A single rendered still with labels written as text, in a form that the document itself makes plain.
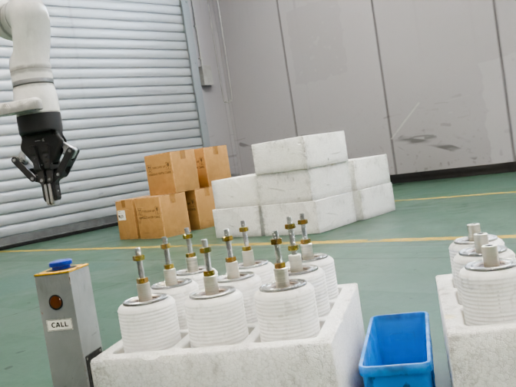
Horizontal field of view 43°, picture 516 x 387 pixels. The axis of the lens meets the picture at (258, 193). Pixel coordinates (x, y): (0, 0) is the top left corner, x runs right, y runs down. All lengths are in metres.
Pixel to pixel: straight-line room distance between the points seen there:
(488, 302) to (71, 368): 0.71
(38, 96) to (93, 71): 5.75
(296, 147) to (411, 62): 3.15
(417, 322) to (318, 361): 0.37
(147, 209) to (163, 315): 3.74
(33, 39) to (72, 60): 5.63
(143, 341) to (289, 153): 2.67
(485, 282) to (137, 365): 0.54
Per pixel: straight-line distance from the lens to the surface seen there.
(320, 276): 1.14
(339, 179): 3.84
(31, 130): 1.20
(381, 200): 4.14
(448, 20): 6.45
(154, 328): 1.09
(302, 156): 3.61
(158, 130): 7.29
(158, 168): 4.89
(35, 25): 1.22
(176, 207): 4.77
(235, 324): 1.06
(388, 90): 6.74
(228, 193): 4.06
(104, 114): 6.91
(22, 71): 1.21
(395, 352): 1.34
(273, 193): 3.79
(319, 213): 3.63
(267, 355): 1.00
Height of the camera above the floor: 0.46
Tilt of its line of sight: 3 degrees down
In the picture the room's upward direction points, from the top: 9 degrees counter-clockwise
